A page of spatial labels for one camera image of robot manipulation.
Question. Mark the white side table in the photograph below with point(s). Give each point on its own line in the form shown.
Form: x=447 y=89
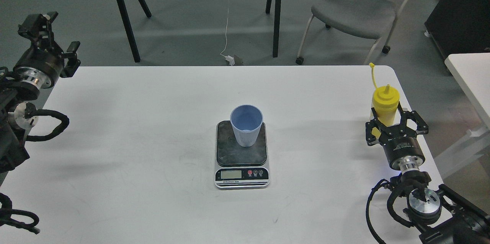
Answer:
x=472 y=73

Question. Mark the yellow squeeze bottle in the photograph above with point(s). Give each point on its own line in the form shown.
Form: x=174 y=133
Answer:
x=385 y=100

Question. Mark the digital kitchen scale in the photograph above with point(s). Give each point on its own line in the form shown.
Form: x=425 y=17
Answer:
x=237 y=167

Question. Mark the black cabinet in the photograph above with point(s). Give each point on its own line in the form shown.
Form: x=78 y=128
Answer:
x=460 y=26

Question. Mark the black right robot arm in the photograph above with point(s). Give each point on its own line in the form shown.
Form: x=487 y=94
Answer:
x=441 y=216

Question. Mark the blue ribbed plastic cup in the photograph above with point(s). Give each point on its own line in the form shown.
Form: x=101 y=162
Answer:
x=246 y=121

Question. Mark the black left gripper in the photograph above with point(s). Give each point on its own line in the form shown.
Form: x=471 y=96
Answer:
x=42 y=66

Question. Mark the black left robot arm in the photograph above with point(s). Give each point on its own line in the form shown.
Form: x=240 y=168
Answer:
x=18 y=116

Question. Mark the grey office chair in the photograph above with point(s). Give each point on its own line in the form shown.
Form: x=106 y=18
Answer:
x=368 y=19

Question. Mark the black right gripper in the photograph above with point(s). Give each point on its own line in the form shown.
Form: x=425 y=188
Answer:
x=410 y=126

